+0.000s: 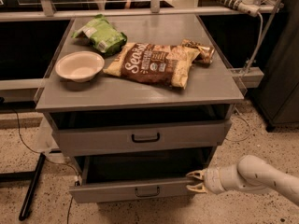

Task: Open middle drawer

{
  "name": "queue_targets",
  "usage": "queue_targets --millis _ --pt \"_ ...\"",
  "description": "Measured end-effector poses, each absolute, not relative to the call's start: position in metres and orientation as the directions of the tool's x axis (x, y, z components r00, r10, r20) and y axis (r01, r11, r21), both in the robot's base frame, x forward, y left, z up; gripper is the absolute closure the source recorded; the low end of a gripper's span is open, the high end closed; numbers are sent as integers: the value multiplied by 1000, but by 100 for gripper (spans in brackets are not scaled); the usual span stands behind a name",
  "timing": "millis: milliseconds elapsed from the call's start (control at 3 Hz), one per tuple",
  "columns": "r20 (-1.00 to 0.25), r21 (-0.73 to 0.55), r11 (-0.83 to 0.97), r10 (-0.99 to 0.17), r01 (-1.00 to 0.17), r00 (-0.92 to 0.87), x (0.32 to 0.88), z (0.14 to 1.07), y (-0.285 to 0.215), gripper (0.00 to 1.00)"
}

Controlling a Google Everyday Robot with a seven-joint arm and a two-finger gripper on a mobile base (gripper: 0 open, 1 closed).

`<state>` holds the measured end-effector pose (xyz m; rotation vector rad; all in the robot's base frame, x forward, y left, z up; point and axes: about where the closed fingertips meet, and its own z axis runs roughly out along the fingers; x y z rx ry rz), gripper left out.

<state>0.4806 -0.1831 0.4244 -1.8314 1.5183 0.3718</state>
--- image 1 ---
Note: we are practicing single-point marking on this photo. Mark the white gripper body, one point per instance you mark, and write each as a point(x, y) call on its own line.
point(212, 180)

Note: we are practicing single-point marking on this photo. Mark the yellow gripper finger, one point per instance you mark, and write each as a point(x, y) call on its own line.
point(197, 174)
point(198, 188)

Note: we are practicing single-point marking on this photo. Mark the grey drawer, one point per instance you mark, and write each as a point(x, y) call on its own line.
point(138, 175)
point(138, 138)

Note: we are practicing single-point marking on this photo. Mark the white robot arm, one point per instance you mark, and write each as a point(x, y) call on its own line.
point(250, 175)

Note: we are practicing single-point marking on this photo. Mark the grey drawer cabinet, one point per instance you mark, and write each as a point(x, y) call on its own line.
point(108, 101)

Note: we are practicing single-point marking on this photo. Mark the grey top drawer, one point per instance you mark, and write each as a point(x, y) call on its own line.
point(138, 138)

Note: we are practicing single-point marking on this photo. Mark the dark grey side cabinet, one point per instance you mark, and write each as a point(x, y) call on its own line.
point(277, 97)

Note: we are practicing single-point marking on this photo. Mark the brown Sea Salt chip bag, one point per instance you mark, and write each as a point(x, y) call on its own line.
point(154, 64)

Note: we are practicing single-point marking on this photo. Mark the small gold snack bag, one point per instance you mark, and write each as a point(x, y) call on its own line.
point(206, 53)

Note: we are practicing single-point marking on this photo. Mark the white bowl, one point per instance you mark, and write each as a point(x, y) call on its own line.
point(80, 66)

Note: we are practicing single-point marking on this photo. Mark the black floor stand leg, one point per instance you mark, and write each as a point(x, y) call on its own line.
point(32, 177)

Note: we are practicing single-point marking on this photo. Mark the green chip bag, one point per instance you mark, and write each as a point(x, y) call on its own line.
point(102, 35)

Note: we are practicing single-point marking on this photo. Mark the white power strip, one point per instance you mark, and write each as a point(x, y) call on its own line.
point(244, 6)

